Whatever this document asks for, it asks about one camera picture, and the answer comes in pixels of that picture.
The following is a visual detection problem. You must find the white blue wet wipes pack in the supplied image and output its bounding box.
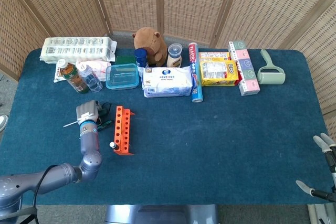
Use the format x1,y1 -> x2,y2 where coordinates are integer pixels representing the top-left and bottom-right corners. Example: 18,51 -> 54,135
141,66 -> 194,98

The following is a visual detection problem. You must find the pastel tissue pack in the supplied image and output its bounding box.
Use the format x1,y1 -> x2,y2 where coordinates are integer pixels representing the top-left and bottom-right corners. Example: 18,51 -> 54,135
227,40 -> 261,97

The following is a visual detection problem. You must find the pink white snack bag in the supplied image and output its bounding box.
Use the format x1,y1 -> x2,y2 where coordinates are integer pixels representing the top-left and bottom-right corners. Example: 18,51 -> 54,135
53,60 -> 112,83

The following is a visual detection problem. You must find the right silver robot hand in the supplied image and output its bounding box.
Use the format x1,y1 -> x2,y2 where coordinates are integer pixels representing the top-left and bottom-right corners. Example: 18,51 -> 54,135
296,133 -> 336,204

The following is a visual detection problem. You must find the light green lint roller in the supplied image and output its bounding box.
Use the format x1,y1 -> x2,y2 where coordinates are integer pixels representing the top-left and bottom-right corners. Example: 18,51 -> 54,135
256,48 -> 286,86

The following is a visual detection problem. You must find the small green handle screwdriver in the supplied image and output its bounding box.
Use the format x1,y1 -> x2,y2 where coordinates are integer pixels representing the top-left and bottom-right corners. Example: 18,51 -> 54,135
97,120 -> 114,132

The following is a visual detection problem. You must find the white shoe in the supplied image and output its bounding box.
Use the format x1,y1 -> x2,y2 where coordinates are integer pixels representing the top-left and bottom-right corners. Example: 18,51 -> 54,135
0,114 -> 9,132

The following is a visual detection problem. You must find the clear water bottle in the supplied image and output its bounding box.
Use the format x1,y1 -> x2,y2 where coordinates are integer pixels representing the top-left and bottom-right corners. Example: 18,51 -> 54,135
76,62 -> 103,93

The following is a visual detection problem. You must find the large green handle screwdriver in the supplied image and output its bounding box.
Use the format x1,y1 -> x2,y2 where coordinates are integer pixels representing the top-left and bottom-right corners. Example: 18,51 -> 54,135
62,108 -> 108,128

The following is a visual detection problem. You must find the green tea bottle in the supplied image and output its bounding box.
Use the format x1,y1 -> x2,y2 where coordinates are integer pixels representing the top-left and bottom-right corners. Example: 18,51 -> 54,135
57,58 -> 90,94

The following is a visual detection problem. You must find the white toilet paper pack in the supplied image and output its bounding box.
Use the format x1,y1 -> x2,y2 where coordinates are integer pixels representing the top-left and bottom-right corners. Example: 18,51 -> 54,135
39,36 -> 118,64

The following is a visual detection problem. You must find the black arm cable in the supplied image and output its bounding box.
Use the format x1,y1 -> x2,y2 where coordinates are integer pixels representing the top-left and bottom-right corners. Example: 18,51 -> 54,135
0,164 -> 58,224

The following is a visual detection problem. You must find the white yellow flat box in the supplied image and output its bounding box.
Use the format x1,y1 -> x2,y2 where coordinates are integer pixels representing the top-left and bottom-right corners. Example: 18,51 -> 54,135
198,51 -> 231,62

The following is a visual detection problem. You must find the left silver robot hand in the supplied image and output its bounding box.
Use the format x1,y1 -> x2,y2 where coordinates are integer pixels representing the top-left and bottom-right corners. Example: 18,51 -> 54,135
75,100 -> 103,125

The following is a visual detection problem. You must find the blue white spray can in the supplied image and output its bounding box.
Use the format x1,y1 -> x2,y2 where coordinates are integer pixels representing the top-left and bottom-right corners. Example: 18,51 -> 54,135
134,47 -> 150,78

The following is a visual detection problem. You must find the blue plastic wrap roll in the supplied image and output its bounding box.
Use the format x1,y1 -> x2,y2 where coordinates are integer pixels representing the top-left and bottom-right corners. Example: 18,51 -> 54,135
187,41 -> 204,103

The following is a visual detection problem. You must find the brown capybara plush toy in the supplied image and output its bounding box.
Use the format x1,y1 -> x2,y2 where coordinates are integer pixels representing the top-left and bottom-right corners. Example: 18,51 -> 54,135
132,27 -> 169,68

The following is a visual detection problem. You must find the blue felt table cover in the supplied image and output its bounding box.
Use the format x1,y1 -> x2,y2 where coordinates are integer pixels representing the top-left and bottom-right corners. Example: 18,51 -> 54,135
0,48 -> 333,206

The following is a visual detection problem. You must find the grey robot torso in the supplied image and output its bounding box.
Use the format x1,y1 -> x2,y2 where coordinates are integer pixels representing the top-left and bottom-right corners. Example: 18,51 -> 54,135
104,204 -> 219,224

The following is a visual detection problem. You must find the yellow snack box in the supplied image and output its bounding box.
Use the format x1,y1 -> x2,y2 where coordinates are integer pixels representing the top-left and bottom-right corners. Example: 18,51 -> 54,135
199,60 -> 240,87

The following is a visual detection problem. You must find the orange screwdriver rack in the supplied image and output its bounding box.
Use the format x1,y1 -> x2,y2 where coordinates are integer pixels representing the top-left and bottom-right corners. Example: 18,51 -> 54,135
113,105 -> 136,156

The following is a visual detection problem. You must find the white mayonnaise bottle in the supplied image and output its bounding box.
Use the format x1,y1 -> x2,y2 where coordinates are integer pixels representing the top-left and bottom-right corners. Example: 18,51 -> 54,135
166,42 -> 183,69

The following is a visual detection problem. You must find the clear container blue lid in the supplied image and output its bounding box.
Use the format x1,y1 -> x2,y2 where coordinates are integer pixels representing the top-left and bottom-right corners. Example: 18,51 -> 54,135
105,63 -> 140,91

